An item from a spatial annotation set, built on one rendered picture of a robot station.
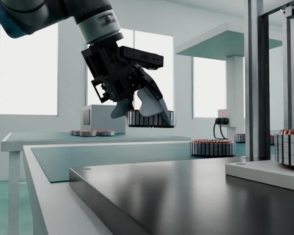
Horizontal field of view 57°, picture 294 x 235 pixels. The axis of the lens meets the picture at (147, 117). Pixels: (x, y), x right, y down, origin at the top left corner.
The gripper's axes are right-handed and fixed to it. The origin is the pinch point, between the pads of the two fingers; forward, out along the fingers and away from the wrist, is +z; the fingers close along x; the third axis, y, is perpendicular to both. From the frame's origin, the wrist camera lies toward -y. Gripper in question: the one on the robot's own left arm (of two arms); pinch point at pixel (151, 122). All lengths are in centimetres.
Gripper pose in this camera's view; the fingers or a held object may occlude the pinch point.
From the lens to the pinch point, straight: 60.1
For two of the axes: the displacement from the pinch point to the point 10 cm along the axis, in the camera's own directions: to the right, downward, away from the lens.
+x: 6.2, -0.2, -7.8
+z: 3.9, 8.8, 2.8
